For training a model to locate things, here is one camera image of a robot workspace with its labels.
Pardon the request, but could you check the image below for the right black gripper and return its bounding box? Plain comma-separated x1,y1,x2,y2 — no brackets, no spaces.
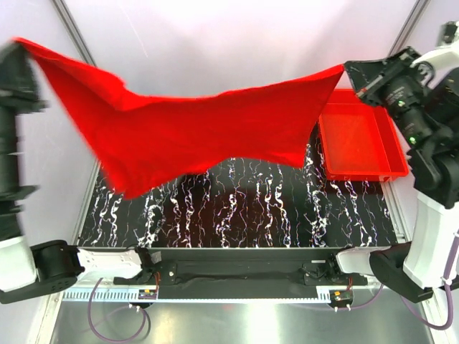
345,45,437,152

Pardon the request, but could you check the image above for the red t shirt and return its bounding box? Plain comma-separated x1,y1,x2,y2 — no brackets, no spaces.
15,37,344,199

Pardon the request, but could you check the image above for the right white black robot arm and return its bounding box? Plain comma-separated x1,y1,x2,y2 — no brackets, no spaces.
325,45,458,302

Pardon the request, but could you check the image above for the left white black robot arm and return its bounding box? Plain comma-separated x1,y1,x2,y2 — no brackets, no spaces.
1,42,158,304

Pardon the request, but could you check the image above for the red plastic bin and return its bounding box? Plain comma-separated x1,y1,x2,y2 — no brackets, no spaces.
318,89,408,182

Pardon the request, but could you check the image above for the right small electronics board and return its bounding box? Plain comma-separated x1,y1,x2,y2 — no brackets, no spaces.
331,290,354,302

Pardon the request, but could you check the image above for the small electronics board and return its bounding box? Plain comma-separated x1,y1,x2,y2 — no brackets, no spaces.
138,289,158,300
331,290,354,302

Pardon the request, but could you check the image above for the left small electronics board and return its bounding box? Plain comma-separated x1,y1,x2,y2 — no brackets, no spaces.
138,289,158,300

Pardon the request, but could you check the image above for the right aluminium frame post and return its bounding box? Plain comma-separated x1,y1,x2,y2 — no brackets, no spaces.
387,0,431,56

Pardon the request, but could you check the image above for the aluminium frame post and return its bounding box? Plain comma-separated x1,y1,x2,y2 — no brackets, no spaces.
50,0,97,67
387,0,431,56

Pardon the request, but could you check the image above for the left aluminium frame post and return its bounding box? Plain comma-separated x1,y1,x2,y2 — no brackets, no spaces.
50,0,97,67

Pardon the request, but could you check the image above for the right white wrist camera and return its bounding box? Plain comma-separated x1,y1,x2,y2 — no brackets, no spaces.
437,21,458,47

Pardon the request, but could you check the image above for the white slotted cable duct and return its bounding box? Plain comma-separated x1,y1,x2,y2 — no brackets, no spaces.
62,287,331,305

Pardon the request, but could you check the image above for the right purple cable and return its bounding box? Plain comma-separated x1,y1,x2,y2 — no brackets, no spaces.
286,232,459,331

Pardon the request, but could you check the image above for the purple cable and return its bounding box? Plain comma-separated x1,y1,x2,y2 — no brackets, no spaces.
286,232,459,331
87,277,153,340

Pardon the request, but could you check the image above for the aluminium table edge rail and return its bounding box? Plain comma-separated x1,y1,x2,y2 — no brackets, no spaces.
48,258,437,290

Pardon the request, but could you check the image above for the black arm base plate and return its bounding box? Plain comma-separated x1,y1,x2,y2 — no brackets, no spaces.
70,247,413,300

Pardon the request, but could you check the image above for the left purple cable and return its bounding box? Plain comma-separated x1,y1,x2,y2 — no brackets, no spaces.
87,277,153,340

